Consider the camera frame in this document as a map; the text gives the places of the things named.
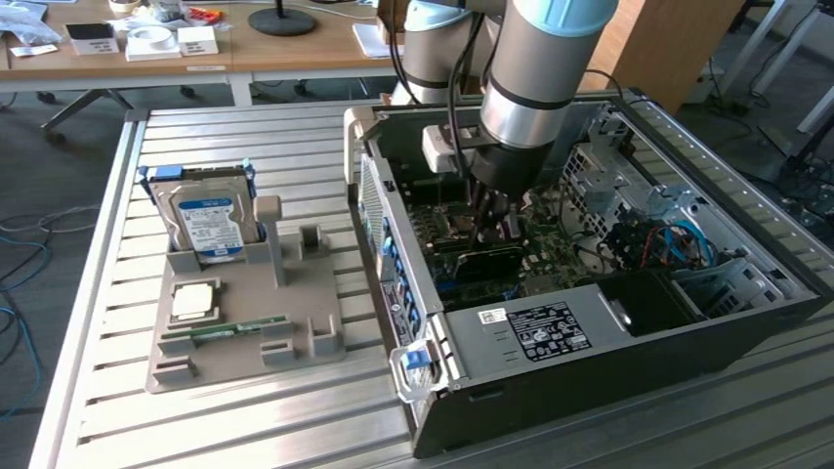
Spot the metal socket cover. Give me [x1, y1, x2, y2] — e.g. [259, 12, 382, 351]
[495, 207, 529, 241]

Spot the blue floor cable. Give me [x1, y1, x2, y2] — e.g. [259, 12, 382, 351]
[0, 234, 52, 419]

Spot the grey power supply unit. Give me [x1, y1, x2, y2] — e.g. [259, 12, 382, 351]
[442, 284, 635, 387]

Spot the grey floor cable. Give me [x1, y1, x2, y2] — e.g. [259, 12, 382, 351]
[0, 203, 103, 235]

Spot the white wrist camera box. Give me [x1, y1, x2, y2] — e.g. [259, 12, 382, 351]
[421, 124, 485, 174]

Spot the graphics card with metal bracket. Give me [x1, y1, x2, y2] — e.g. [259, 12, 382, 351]
[454, 245, 526, 281]

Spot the red wire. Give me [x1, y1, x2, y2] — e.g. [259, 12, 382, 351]
[638, 228, 659, 269]

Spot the green motherboard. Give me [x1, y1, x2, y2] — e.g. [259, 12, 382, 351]
[403, 170, 621, 309]

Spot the black round lamp base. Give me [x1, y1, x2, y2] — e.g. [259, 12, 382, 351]
[247, 0, 319, 37]

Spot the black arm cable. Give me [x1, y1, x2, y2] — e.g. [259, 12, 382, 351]
[389, 9, 490, 173]

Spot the plain white box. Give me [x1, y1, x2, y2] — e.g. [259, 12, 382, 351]
[176, 25, 219, 58]

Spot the clear plastic bag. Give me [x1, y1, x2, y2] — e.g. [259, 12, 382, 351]
[0, 12, 67, 46]

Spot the grey parts rack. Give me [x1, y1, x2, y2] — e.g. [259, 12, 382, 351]
[143, 193, 351, 396]

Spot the black looped cable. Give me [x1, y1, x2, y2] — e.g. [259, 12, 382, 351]
[582, 68, 638, 107]

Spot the small chipset heatsink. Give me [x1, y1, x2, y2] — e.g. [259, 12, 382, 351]
[523, 273, 566, 296]

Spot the CPU socket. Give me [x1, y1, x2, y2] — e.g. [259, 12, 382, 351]
[430, 202, 481, 241]

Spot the blue wire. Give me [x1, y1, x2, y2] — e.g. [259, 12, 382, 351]
[662, 221, 721, 270]

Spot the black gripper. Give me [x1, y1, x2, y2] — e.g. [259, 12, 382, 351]
[469, 142, 547, 200]

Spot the flat white box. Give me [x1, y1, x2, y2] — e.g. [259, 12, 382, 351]
[124, 44, 184, 64]

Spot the wooden desk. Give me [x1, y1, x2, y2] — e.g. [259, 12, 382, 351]
[0, 0, 591, 146]

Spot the open black PC case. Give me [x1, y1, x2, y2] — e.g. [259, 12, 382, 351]
[342, 86, 834, 459]

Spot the metal disk bay cage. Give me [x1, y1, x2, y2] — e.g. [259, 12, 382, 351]
[558, 141, 706, 234]

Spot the wooden cabinet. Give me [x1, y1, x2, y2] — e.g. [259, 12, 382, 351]
[579, 0, 749, 112]

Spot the green RAM stick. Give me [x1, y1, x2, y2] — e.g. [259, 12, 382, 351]
[160, 315, 290, 343]

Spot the metal drive bracket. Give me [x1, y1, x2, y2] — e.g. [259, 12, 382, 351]
[669, 256, 790, 320]

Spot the hard disk with blue carrier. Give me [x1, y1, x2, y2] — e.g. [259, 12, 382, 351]
[138, 156, 256, 268]

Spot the small paper card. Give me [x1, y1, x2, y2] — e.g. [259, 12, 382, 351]
[8, 43, 60, 59]

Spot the silver CPU chip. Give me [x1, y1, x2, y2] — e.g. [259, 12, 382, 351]
[170, 284, 216, 321]

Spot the orange small item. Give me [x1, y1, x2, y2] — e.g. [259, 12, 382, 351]
[186, 5, 228, 25]

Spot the white box with black top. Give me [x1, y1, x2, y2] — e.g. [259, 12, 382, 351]
[64, 22, 123, 57]

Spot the white tape roll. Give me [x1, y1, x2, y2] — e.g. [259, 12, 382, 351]
[127, 26, 180, 52]

